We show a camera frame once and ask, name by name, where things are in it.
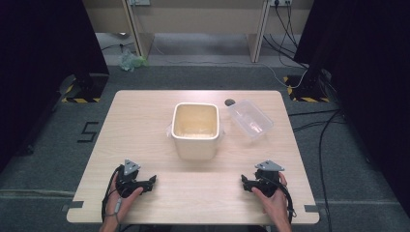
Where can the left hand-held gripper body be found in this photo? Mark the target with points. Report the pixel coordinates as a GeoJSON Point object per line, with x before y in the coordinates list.
{"type": "Point", "coordinates": [127, 183]}

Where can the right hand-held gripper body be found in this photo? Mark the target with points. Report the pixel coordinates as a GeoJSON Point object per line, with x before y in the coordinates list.
{"type": "Point", "coordinates": [269, 182]}

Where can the person's left hand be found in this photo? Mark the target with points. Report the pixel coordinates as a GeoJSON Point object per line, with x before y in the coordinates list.
{"type": "Point", "coordinates": [121, 204]}

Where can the person's right hand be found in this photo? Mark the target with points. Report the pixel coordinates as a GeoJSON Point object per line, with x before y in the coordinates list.
{"type": "Point", "coordinates": [274, 204]}

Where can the white square bin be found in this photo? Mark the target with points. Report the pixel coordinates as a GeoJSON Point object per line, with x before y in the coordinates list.
{"type": "Point", "coordinates": [195, 141]}

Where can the clear plastic container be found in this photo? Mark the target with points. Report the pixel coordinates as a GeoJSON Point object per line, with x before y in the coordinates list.
{"type": "Point", "coordinates": [249, 119]}

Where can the black stand base striped tape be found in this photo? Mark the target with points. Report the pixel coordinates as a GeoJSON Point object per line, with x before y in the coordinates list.
{"type": "Point", "coordinates": [87, 88]}
{"type": "Point", "coordinates": [306, 90]}

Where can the green plastic bag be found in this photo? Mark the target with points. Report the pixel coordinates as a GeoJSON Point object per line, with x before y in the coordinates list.
{"type": "Point", "coordinates": [130, 61]}

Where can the black curtain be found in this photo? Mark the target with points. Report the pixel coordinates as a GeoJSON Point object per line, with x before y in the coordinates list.
{"type": "Point", "coordinates": [42, 64]}
{"type": "Point", "coordinates": [364, 80]}

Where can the grey table bracket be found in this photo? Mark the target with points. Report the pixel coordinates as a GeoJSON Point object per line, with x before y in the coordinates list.
{"type": "Point", "coordinates": [73, 205]}
{"type": "Point", "coordinates": [312, 208]}

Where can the beige wooden desk frame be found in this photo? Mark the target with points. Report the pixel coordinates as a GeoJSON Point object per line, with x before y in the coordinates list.
{"type": "Point", "coordinates": [199, 16]}

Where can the white wall socket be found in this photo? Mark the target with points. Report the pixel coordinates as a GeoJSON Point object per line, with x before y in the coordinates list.
{"type": "Point", "coordinates": [281, 2]}

